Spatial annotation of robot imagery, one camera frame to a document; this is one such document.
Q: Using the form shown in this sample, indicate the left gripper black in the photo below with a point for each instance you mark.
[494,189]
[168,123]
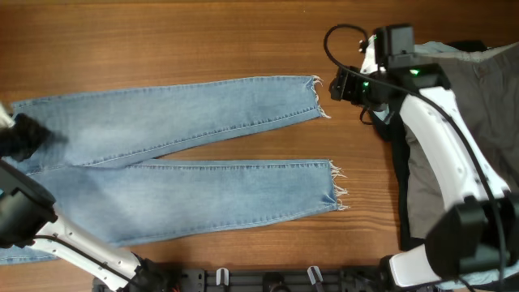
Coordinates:
[36,134]

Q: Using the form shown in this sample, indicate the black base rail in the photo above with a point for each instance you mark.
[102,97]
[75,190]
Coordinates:
[349,279]

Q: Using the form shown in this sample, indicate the light blue shirt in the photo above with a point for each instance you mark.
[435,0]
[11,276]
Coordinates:
[431,47]

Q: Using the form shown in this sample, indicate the black garment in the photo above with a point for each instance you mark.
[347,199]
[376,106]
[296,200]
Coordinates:
[420,204]

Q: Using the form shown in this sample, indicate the light blue denim jeans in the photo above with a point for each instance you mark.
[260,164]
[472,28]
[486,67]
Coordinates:
[107,161]

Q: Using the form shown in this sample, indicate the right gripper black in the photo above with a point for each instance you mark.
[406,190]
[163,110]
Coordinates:
[342,87]

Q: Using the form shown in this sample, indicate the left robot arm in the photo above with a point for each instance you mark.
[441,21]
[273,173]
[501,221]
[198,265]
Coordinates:
[30,219]

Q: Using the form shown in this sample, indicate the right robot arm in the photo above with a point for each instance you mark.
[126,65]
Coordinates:
[478,232]

